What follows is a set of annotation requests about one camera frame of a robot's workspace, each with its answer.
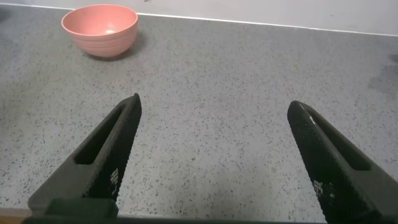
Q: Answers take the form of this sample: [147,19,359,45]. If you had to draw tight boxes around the pink plastic bowl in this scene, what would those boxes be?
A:
[61,3,139,58]

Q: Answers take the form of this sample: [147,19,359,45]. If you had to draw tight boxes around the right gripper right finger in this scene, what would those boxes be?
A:
[287,100,398,224]

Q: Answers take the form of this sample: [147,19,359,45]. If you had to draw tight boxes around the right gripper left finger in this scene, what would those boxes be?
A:
[27,93,142,215]

